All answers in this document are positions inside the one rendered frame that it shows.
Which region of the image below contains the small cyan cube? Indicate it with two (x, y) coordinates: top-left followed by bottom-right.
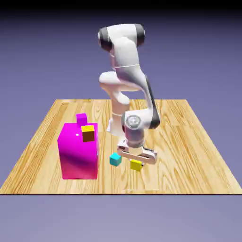
(109, 152), (122, 167)

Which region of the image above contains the small magenta cube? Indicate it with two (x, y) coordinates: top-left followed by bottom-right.
(76, 113), (88, 128)

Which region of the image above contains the large magenta box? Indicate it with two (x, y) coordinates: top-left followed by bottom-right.
(57, 122), (99, 180)

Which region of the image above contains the small orange cube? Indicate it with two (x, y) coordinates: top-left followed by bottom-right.
(81, 124), (95, 142)

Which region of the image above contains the small yellow cube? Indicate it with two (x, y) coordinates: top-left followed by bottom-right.
(130, 159), (143, 172)

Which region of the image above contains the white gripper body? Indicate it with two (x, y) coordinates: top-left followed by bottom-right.
(117, 144), (158, 165)

